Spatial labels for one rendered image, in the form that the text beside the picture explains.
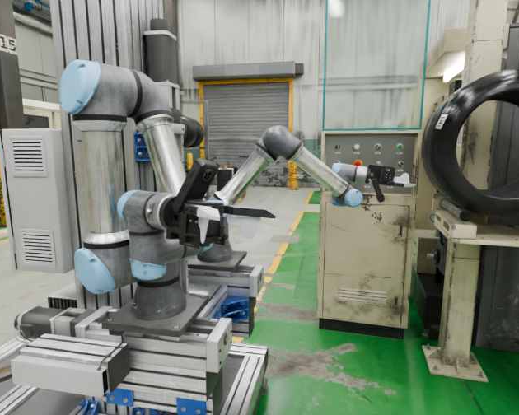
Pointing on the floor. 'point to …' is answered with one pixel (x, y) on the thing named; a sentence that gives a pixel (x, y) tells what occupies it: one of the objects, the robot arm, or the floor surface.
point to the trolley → (195, 132)
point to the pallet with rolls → (226, 179)
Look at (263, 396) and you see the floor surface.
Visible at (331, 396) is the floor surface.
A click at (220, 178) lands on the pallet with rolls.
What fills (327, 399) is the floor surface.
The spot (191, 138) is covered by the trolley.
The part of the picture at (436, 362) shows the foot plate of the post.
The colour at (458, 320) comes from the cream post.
